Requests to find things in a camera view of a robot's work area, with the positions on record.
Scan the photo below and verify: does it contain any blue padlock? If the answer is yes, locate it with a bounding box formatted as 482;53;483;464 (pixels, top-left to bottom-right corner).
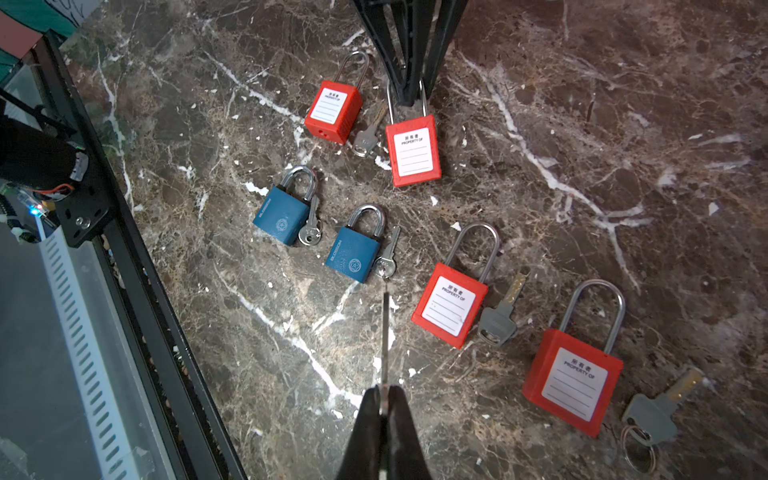
253;165;318;246
325;204;386;283

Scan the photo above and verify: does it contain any silver key right blue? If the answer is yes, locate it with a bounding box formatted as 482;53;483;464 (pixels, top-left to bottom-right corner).
374;226;401;280

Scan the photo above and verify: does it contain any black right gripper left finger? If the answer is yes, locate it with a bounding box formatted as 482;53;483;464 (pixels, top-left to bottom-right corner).
336;387;382;480

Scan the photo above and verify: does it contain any red padlock long shackle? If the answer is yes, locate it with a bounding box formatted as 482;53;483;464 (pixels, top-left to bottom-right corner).
523;279;626;438

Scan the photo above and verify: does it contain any brass key grey head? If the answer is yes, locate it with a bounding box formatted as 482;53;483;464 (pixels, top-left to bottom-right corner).
478;266;531;347

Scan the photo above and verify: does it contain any red padlock white label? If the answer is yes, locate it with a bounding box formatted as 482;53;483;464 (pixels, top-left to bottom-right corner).
411;221;501;349

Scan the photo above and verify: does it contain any grey key by padlock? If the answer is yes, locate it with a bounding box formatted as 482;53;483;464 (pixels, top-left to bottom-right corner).
352;102;389;157

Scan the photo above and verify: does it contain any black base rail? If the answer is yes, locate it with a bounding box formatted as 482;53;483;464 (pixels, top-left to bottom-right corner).
31;32;246;479

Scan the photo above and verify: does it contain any silver key left blue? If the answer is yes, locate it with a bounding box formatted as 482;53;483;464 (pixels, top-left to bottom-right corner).
298;196;322;246

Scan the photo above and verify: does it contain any silver key blue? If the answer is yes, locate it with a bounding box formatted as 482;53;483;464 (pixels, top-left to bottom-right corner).
298;196;322;246
374;226;401;280

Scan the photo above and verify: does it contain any white slotted cable duct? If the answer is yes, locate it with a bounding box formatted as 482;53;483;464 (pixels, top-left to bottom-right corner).
40;230;141;479

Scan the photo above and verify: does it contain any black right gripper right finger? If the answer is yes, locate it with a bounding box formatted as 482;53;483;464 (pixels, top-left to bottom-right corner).
386;385;432;480

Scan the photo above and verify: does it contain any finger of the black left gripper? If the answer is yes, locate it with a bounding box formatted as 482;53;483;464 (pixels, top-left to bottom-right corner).
413;0;469;98
352;0;413;105

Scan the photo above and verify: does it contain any brass key with ring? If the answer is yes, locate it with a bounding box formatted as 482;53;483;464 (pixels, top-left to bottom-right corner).
620;368;704;474

